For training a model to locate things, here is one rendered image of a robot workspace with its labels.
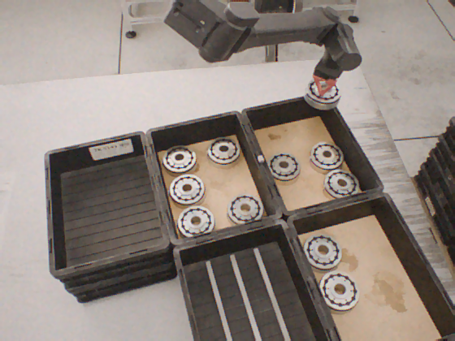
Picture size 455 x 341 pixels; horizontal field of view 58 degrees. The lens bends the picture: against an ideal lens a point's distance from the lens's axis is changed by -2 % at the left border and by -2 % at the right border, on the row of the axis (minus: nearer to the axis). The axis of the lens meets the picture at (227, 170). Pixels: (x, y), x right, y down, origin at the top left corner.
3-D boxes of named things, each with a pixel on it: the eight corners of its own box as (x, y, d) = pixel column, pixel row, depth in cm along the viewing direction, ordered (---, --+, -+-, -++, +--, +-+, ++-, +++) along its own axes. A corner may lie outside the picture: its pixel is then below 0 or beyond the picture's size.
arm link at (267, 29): (221, -3, 69) (191, 45, 76) (241, 22, 68) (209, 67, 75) (331, 0, 101) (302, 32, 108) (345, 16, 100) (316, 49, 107)
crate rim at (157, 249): (46, 156, 123) (43, 151, 121) (145, 134, 128) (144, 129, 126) (52, 281, 101) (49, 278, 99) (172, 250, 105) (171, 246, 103)
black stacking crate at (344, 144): (239, 134, 140) (240, 110, 131) (320, 116, 145) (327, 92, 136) (279, 236, 118) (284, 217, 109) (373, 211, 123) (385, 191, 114)
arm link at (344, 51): (324, 3, 99) (301, 29, 104) (336, 32, 92) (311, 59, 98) (358, 23, 104) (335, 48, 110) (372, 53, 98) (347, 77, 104)
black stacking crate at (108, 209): (58, 174, 131) (45, 153, 121) (149, 153, 135) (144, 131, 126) (66, 293, 109) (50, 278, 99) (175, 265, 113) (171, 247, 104)
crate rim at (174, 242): (145, 134, 128) (145, 129, 126) (239, 114, 132) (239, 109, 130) (172, 250, 105) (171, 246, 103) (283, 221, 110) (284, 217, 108)
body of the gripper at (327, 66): (348, 61, 115) (356, 39, 109) (335, 82, 110) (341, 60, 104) (327, 53, 117) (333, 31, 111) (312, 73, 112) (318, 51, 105)
